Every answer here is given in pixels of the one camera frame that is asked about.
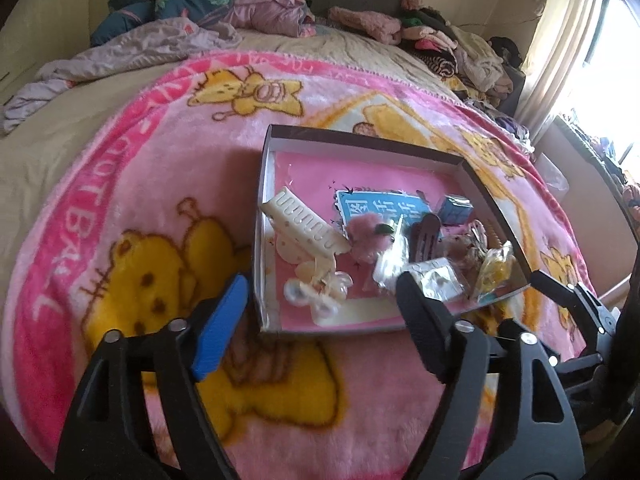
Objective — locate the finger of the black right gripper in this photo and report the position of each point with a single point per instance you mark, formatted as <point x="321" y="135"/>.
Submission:
<point x="593" y="320"/>

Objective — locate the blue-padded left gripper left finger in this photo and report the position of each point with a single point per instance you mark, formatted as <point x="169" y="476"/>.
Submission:
<point x="217" y="325"/>

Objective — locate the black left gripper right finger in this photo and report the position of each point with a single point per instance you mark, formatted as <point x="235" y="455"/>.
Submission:
<point x="431" y="328"/>

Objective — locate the pearl earrings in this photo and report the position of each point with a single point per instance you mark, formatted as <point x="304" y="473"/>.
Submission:
<point x="438" y="279"/>

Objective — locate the clear plastic packet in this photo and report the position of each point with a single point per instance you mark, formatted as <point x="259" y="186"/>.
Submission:
<point x="391" y="263"/>

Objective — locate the yellow hoop earrings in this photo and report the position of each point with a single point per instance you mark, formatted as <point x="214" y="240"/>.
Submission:
<point x="494" y="272"/>

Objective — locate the pearl flower hair clip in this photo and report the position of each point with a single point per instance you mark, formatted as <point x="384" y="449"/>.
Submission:
<point x="320" y="290"/>

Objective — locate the maroon hair clip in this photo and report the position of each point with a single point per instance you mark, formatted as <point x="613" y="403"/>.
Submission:
<point x="424" y="237"/>

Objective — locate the cream white hair claw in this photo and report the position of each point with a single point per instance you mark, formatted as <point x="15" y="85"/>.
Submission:
<point x="296" y="221"/>

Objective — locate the pink fluffy hair clip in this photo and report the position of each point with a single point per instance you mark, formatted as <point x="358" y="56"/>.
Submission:
<point x="369" y="235"/>

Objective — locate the clear box of rhinestone earrings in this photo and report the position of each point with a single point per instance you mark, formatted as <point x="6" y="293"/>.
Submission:
<point x="454" y="210"/>

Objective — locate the dark cardboard tray box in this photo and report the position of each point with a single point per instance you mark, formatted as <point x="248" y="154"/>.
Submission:
<point x="330" y="143"/>

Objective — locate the peach spiral hair clip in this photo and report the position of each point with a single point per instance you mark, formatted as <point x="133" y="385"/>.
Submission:
<point x="493" y="239"/>

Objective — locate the pink sheer hair scrunchie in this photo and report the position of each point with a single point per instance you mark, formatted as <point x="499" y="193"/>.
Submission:
<point x="466" y="252"/>

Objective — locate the pink cartoon fleece blanket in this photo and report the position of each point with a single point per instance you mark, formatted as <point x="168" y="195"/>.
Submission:
<point x="123" y="204"/>

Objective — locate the pile of clothes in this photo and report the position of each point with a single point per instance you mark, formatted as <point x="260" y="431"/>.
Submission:
<point x="483" y="73"/>

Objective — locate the cream window curtain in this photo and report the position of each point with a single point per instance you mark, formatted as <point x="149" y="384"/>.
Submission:
<point x="561" y="39"/>

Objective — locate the lilac crumpled blanket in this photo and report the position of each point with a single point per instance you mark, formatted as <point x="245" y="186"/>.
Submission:
<point x="152" y="44"/>

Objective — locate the pink folded garment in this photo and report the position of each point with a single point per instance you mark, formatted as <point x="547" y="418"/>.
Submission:
<point x="379" y="26"/>

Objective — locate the cream wardrobe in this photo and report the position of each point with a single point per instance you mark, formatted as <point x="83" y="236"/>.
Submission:
<point x="40" y="31"/>

